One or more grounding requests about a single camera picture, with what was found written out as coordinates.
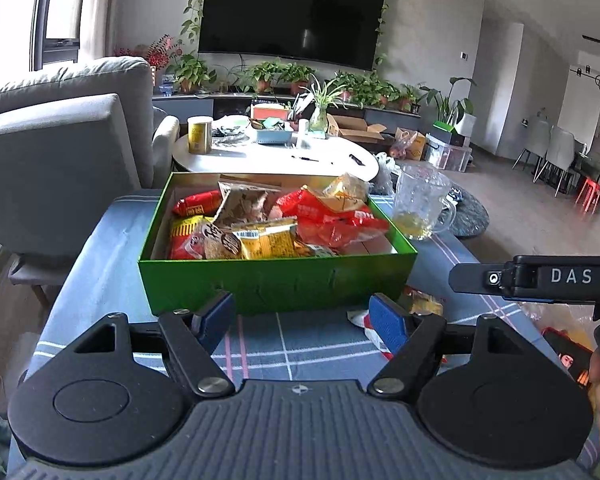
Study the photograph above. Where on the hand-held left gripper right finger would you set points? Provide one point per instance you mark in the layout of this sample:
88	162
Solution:
387	320

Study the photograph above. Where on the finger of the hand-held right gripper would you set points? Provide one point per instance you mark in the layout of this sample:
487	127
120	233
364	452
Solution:
475	279

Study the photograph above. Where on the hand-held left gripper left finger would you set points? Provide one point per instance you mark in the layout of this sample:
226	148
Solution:
215	312

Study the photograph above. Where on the yellow red snack packet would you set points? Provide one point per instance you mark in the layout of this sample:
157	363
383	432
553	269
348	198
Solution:
422	304

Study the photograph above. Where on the green cardboard box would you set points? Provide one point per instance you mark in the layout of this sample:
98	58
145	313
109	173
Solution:
280	285

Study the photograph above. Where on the red yellow-edged snack packet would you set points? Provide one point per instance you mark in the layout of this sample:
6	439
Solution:
186	237

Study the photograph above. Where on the red round pastry packet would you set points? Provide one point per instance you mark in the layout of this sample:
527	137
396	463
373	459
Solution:
330	217

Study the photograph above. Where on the clear bag of bread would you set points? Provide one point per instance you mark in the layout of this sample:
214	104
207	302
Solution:
555	316

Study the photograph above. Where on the dark round stone table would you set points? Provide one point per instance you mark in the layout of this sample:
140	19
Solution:
470	210

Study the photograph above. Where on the dark cookie packet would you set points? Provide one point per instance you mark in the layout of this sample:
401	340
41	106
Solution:
221	242

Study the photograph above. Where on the dark printed packet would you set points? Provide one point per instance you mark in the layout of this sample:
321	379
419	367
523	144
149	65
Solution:
567	357

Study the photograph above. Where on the red stool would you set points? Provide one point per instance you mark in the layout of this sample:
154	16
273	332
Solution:
589	192

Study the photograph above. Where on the glass mug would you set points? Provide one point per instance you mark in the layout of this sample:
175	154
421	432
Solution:
422	200

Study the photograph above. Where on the small red snack packet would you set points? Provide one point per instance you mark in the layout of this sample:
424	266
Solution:
195	203

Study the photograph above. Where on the brown clear snack packet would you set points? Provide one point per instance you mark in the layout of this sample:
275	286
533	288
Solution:
245	200

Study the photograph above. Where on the blue striped tablecloth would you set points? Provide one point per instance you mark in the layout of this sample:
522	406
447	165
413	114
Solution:
105	270

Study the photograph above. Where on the clear storage box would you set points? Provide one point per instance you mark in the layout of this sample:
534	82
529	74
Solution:
450	156

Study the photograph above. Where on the grey dining chairs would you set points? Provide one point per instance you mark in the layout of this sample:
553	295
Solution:
550	150

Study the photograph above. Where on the pale yellow snack packet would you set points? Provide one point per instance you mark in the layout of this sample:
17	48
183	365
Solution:
347	190

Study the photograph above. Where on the clear plastic bag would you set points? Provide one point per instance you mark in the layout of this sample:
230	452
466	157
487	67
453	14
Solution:
386	172

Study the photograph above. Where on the green and black box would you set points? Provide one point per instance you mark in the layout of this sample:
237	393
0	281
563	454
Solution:
447	132

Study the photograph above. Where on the orange carton with plastic bag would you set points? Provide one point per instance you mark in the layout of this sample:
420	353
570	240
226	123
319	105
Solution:
409	144

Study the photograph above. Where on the white round table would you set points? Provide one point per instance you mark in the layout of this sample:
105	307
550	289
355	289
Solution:
260	160

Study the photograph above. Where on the small black stick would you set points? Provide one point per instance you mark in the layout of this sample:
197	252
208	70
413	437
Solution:
357	160

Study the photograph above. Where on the tall plant in white pot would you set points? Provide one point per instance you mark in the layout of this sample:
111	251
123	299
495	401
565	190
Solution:
452	105

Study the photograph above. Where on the yellow tin can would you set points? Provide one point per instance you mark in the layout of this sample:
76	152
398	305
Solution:
200	135

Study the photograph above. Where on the black pen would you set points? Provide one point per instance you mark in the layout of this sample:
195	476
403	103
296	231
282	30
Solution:
305	158

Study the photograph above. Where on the blue plastic basket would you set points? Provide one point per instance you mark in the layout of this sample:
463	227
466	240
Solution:
272	135

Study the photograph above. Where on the open cardboard box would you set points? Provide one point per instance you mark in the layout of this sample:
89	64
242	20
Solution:
355	130

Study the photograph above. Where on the potted green plant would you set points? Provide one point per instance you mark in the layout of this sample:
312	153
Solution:
408	98
380	92
297	77
347	87
265	76
192	72

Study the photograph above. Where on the white bottle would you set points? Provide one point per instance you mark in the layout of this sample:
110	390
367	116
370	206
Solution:
303	135

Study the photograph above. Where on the orange tissue box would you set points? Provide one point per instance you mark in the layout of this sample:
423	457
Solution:
270	111

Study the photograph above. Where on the spider plant in glass vase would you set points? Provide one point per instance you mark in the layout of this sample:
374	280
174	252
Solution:
320	115

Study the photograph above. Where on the grey sofa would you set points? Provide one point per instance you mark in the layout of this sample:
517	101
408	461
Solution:
55	160

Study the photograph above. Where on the red flower decoration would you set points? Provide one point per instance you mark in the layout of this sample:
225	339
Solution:
155	57

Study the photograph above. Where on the ivy vine around television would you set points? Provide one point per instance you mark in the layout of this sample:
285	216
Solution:
195	5

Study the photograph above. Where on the beige curtain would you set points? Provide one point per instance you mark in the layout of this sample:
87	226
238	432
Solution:
100	10

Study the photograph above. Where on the dark framed window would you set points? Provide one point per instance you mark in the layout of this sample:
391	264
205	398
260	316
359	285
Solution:
60	10

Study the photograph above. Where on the wall television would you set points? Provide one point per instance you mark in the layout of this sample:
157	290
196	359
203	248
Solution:
290	10

